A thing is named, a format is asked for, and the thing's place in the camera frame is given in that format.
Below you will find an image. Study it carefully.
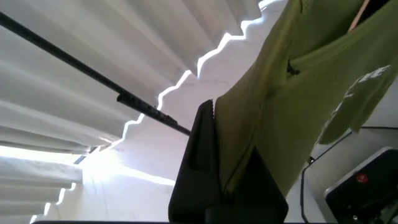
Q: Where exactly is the thin black cable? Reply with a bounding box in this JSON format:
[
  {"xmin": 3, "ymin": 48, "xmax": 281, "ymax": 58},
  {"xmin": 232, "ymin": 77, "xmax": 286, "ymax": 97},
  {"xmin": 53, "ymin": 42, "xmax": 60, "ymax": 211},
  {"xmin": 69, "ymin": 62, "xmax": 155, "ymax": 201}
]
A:
[{"xmin": 299, "ymin": 125, "xmax": 398, "ymax": 223}]

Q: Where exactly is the window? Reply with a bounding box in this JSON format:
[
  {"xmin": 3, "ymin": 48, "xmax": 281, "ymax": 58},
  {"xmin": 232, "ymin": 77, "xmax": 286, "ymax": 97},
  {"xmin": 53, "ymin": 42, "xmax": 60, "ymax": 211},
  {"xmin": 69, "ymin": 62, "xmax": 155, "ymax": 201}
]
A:
[{"xmin": 0, "ymin": 144, "xmax": 97, "ymax": 166}]

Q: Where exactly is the green long-sleeved shirt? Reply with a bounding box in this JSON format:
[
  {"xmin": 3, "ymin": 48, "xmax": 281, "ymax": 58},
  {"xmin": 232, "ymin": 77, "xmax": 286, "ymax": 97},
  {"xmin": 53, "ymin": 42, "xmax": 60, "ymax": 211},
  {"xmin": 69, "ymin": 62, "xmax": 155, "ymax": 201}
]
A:
[{"xmin": 214, "ymin": 0, "xmax": 398, "ymax": 200}]

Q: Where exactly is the white curtain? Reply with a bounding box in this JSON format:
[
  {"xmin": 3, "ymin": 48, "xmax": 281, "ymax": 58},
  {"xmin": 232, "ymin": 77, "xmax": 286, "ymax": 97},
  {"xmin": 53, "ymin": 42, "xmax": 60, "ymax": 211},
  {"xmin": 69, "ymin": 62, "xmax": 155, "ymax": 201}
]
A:
[
  {"xmin": 0, "ymin": 0, "xmax": 264, "ymax": 155},
  {"xmin": 0, "ymin": 155, "xmax": 84, "ymax": 224}
]

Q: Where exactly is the pink clothes hanger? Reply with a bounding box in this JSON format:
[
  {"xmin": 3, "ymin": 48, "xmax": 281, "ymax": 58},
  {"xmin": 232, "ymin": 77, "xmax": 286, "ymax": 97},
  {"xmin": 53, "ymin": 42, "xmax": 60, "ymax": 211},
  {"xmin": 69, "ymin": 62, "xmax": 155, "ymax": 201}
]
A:
[{"xmin": 347, "ymin": 0, "xmax": 371, "ymax": 32}]

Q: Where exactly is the black clothes rack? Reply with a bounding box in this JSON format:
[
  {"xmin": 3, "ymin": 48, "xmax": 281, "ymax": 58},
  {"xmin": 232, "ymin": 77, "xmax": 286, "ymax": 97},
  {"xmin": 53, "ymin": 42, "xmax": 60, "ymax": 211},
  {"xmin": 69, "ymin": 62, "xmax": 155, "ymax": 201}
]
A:
[{"xmin": 0, "ymin": 11, "xmax": 192, "ymax": 137}]

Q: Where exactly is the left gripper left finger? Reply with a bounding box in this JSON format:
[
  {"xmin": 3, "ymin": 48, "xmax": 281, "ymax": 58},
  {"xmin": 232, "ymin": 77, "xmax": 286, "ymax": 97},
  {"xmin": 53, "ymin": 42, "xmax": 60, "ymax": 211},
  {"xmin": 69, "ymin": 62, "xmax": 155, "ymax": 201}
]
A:
[{"xmin": 168, "ymin": 99, "xmax": 223, "ymax": 223}]

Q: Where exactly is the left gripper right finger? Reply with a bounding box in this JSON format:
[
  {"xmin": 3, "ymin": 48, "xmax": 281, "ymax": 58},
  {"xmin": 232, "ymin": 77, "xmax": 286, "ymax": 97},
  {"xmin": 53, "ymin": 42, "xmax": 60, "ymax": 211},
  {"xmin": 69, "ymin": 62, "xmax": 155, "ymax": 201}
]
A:
[{"xmin": 223, "ymin": 146, "xmax": 289, "ymax": 223}]

